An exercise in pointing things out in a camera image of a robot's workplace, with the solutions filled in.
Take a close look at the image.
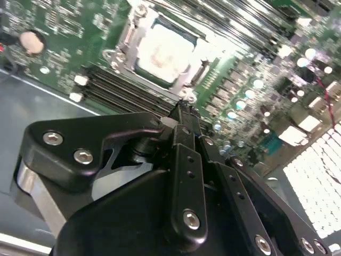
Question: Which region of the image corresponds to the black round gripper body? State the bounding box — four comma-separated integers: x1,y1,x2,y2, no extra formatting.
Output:
52,170,251,256

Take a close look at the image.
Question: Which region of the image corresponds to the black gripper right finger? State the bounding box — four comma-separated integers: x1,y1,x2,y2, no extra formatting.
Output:
190,105,334,256

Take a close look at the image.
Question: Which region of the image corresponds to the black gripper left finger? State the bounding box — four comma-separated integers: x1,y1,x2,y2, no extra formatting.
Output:
12,100,209,253

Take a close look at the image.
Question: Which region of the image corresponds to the silver-topped CPU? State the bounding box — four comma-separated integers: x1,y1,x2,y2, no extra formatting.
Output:
134,18,199,89

